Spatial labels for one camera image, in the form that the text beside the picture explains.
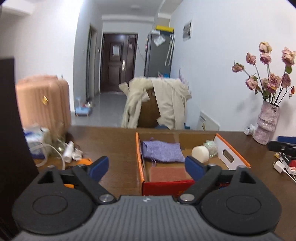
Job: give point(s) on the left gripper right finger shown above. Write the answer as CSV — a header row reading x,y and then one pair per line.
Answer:
x,y
205,178

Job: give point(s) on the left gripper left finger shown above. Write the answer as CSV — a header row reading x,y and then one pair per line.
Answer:
x,y
88,178

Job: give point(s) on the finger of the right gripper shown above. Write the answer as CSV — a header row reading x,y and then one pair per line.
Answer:
x,y
285,139

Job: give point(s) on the white cylindrical sponge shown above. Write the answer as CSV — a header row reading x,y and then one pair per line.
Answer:
x,y
200,153

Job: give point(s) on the purple knitted pouch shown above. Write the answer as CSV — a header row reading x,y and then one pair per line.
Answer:
x,y
163,152

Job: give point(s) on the brown layered sponge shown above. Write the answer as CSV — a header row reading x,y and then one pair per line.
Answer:
x,y
166,174

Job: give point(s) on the red white small box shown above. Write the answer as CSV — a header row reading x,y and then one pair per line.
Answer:
x,y
289,163

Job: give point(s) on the white charger adapter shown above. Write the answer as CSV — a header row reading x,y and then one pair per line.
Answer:
x,y
279,167

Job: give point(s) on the pink textured vase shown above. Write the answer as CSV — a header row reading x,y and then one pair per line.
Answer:
x,y
266,122

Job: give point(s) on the small white jar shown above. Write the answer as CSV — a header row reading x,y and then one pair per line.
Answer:
x,y
250,130

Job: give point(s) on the dried pink roses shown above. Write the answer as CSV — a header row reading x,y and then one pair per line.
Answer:
x,y
273,88

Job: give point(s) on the blue pet feeder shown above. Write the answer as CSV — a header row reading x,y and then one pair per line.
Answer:
x,y
83,109

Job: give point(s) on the black paper shopping bag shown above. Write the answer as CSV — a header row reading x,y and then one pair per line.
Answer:
x,y
18,169

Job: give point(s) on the wooden chair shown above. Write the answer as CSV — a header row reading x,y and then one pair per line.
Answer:
x,y
149,112

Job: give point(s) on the pink hard-shell suitcase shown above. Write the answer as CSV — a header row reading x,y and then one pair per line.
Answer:
x,y
44,100

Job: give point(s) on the beige coat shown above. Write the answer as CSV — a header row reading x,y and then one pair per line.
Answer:
x,y
171,97

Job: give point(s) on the dark brown entrance door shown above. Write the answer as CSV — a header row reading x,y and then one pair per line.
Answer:
x,y
117,60

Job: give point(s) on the grey refrigerator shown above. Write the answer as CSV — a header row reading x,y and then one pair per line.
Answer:
x,y
159,54

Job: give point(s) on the yellow box on fridge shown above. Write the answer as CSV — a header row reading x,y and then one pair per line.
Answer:
x,y
164,28

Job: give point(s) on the white board against wall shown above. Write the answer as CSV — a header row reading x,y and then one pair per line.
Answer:
x,y
205,123

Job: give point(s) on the wall picture frame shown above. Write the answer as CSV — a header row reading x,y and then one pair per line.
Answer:
x,y
187,31

